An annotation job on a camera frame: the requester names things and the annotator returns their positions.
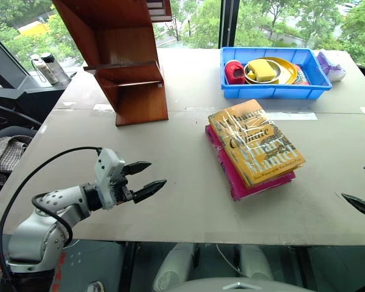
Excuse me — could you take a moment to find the blue plastic bin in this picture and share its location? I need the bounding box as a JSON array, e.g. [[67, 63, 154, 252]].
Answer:
[[220, 46, 333, 100]]

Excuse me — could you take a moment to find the grey robot torso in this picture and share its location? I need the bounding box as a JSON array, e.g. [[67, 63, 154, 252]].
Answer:
[[166, 277, 311, 292]]

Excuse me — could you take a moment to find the plaid cloth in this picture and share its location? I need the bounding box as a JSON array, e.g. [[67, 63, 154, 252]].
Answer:
[[0, 135, 35, 187]]

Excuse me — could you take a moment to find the yellow round plate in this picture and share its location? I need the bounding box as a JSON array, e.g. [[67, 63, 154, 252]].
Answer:
[[245, 56, 299, 85]]

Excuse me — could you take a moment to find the black table leg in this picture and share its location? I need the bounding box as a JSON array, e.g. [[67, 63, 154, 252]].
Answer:
[[117, 241, 141, 292]]

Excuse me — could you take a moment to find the white water bottle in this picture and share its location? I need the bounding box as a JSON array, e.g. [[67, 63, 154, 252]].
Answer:
[[30, 54, 60, 86]]

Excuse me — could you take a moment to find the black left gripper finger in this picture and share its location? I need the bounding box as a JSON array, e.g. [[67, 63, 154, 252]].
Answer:
[[132, 179, 168, 204], [121, 161, 153, 176]]

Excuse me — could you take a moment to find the red plastic cup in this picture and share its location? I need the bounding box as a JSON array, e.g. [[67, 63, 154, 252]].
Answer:
[[224, 59, 245, 86]]

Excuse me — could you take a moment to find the black window frame post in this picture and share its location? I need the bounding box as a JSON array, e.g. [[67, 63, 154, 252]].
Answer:
[[218, 0, 242, 49]]

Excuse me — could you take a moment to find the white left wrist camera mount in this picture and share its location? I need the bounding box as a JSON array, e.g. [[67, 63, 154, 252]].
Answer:
[[93, 147, 127, 211]]

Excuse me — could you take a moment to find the pink hardcover book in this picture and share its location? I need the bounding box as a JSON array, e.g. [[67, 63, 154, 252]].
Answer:
[[204, 124, 297, 202]]

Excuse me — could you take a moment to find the wooden shelf unit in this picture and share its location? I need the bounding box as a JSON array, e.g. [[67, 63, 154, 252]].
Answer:
[[51, 0, 173, 127]]

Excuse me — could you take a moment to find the clear bottle with black cap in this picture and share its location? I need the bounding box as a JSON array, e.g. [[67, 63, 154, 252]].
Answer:
[[40, 52, 71, 85]]

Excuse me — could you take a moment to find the white rounded robot leg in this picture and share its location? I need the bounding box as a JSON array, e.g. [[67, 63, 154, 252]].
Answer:
[[240, 244, 275, 281], [153, 243, 196, 292]]

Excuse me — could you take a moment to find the black side desk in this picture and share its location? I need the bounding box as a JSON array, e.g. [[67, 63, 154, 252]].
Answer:
[[0, 74, 68, 123]]

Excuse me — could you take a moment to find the yellow hardcover book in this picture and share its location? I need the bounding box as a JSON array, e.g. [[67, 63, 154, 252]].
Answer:
[[207, 99, 306, 189]]

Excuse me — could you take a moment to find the metal bowl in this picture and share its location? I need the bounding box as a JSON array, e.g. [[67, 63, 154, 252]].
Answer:
[[243, 61, 282, 85]]

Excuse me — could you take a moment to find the red snack packet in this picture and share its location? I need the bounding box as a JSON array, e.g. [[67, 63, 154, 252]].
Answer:
[[291, 63, 311, 86]]

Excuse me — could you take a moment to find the purple white cloth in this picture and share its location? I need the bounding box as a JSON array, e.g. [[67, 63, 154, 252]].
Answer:
[[316, 49, 347, 83]]

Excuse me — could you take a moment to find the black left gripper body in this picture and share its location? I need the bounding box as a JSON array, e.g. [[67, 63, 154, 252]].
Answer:
[[110, 169, 136, 206]]

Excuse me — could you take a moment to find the yellow sponge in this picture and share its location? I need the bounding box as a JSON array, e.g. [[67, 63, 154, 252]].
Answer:
[[248, 58, 277, 83]]

